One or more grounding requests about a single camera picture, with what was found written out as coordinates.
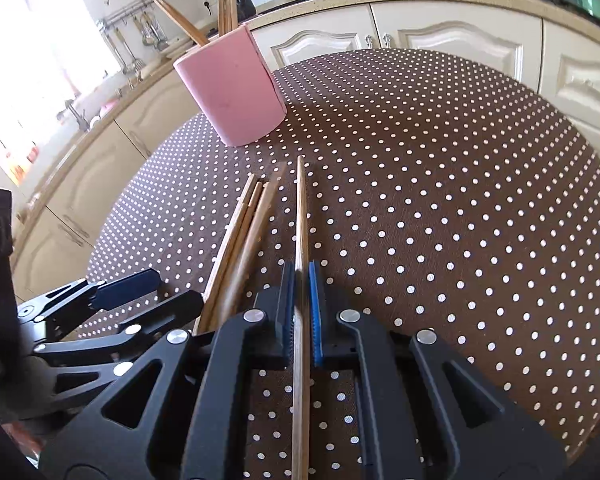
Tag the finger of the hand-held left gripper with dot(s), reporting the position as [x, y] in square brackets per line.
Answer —
[180, 305]
[125, 287]

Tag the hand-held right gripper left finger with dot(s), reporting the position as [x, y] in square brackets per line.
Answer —
[290, 305]

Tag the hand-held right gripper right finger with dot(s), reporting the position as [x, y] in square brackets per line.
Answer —
[315, 310]

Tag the pile of wooden chopsticks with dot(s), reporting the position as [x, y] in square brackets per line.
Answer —
[240, 255]

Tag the pink cup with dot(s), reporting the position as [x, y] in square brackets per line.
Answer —
[235, 95]

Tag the row of hanging kitchen utensils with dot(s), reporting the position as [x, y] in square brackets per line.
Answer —
[140, 40]

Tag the cream cabinet door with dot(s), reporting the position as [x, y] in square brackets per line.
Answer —
[95, 185]
[315, 40]
[155, 120]
[585, 75]
[455, 45]

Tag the metal sink faucet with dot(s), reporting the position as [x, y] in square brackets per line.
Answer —
[80, 117]

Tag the small pink object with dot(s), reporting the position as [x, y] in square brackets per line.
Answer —
[108, 106]

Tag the bright window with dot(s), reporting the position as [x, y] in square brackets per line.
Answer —
[40, 70]

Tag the glass cabinet knob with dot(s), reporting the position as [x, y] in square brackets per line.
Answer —
[387, 39]
[369, 40]

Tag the metal utensil rail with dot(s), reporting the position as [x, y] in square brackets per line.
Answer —
[130, 10]

